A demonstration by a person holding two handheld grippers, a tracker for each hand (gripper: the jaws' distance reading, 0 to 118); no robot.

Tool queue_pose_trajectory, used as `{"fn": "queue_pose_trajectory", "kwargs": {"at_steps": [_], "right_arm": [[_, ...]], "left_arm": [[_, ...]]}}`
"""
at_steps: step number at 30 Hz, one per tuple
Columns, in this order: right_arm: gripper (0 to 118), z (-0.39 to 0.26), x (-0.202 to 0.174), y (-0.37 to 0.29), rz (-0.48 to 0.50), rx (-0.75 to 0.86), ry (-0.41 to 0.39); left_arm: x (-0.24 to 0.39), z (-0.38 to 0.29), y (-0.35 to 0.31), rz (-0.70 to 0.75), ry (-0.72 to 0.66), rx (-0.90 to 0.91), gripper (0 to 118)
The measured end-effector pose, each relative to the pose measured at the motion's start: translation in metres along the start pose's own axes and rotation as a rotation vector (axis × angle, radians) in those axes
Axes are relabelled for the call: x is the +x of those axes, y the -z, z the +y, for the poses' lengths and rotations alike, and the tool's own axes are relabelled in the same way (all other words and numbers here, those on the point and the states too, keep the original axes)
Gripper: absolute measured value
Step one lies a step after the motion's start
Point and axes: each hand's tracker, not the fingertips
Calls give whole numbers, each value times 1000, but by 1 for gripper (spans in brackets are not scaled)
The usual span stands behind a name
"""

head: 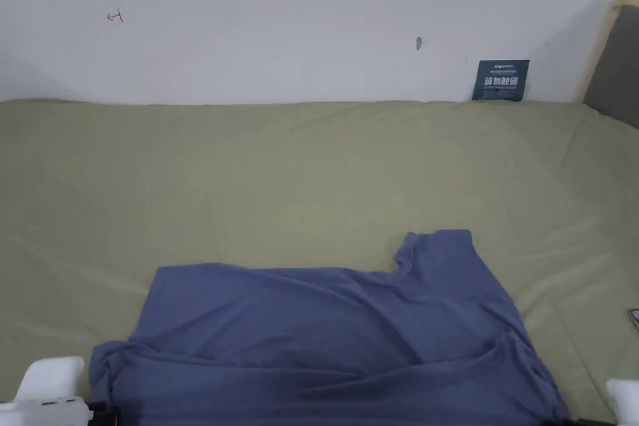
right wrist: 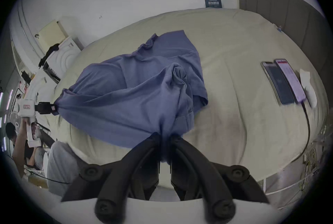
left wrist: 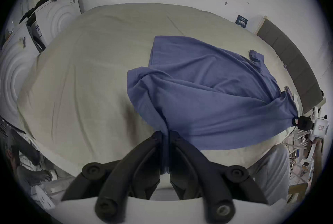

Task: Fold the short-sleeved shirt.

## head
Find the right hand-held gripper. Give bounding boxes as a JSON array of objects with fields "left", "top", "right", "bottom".
[{"left": 568, "top": 378, "right": 639, "bottom": 426}]

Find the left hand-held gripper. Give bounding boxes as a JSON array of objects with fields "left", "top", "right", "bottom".
[{"left": 0, "top": 356, "right": 120, "bottom": 426}]

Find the dark blue shirt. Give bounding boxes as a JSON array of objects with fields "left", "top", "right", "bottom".
[{"left": 89, "top": 228, "right": 573, "bottom": 426}]

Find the bed with pale green sheet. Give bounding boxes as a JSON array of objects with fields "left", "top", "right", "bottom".
[{"left": 0, "top": 99, "right": 639, "bottom": 426}]

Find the dark blue card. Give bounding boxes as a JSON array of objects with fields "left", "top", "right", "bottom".
[{"left": 471, "top": 59, "right": 531, "bottom": 102}]

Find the grey padded headboard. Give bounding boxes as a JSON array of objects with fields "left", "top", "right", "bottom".
[{"left": 573, "top": 0, "right": 639, "bottom": 130}]

